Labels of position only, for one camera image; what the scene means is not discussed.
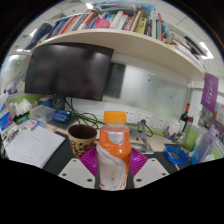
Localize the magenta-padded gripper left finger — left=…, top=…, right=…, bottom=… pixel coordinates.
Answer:
left=58, top=146, right=100, bottom=190

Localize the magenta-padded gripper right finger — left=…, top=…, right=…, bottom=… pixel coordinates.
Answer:
left=126, top=146, right=170, bottom=190

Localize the orange-capped drink bottle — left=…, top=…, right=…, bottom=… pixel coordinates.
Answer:
left=95, top=110, right=132, bottom=192

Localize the black desk mat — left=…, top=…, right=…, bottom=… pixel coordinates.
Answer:
left=43, top=130, right=174, bottom=177

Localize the patterned brown mug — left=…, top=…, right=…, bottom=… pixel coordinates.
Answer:
left=67, top=123, right=98, bottom=159

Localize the grey metal laptop stand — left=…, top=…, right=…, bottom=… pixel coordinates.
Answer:
left=128, top=119, right=155, bottom=155

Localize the white jar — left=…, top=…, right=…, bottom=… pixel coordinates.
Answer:
left=167, top=118, right=183, bottom=136

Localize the white paper notebook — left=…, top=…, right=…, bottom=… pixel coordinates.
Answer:
left=4, top=125, right=67, bottom=169

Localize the green translucent cup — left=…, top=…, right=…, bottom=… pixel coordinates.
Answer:
left=183, top=121, right=199, bottom=148

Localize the blue electronic device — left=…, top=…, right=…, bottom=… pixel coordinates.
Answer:
left=50, top=109, right=72, bottom=124

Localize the dark wine bottle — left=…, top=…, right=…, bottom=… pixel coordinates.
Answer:
left=179, top=102, right=191, bottom=123

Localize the clear plastic box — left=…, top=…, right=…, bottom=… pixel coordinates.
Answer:
left=29, top=104, right=56, bottom=127

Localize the white tissue pack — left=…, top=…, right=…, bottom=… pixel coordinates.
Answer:
left=8, top=98, right=33, bottom=118

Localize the purple hanging pennant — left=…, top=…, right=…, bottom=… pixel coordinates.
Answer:
left=200, top=72, right=220, bottom=113

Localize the black computer monitor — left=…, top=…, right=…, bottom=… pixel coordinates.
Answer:
left=24, top=42, right=115, bottom=111

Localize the blue coiled cable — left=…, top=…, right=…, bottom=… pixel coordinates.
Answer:
left=163, top=145, right=188, bottom=166

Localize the white wall outlet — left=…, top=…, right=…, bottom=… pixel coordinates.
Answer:
left=153, top=115, right=167, bottom=129
left=139, top=113, right=153, bottom=127
left=124, top=109, right=138, bottom=124

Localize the black cable tangle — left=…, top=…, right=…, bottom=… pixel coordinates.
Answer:
left=64, top=98, right=104, bottom=129

